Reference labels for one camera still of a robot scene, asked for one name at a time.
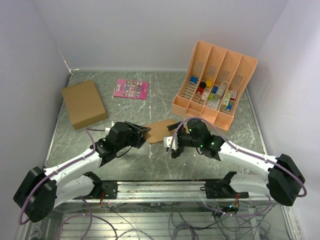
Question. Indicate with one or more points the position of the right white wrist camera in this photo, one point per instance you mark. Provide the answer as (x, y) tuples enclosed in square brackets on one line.
[(171, 143)]

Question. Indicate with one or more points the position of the yellow block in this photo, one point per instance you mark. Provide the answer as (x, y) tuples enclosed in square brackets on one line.
[(209, 83)]

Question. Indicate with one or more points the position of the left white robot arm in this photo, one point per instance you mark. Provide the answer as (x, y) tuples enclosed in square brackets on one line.
[(42, 190)]

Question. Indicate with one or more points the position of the white card box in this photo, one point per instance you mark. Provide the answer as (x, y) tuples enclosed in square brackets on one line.
[(221, 90)]

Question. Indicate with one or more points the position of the orange plastic file organizer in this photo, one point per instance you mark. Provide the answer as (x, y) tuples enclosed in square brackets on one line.
[(217, 64)]

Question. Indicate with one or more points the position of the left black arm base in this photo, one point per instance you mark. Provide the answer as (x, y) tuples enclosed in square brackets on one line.
[(109, 190)]

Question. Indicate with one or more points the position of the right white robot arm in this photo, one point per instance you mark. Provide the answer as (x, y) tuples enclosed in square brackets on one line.
[(277, 177)]

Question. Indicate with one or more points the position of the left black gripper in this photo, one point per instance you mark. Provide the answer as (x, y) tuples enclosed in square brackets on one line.
[(137, 140)]

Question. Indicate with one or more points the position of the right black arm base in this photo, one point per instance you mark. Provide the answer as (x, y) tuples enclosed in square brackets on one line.
[(217, 189)]

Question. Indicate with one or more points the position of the closed brown cardboard box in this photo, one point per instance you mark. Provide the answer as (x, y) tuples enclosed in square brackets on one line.
[(84, 104)]

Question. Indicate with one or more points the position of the pink sticker sheet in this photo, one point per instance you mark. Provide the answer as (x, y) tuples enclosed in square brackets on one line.
[(132, 89)]

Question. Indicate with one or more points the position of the blue block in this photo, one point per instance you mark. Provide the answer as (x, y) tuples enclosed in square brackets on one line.
[(193, 79)]

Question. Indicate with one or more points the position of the aluminium mounting rail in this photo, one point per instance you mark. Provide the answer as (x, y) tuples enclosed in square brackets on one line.
[(138, 191)]

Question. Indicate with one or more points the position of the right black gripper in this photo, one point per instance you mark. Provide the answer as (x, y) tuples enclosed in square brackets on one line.
[(180, 149)]

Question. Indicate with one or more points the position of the red block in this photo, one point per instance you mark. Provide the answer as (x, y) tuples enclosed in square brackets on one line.
[(199, 90)]

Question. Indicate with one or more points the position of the green block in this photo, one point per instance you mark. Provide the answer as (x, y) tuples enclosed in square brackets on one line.
[(211, 96)]

